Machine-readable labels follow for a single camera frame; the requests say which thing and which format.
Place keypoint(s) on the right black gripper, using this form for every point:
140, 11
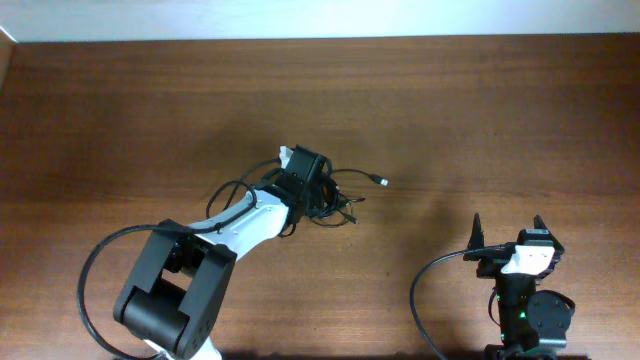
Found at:
493, 261

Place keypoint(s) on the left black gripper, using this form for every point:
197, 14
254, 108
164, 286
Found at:
312, 192

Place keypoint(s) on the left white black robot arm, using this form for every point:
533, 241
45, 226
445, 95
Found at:
175, 290

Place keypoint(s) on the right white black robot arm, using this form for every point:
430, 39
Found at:
533, 323

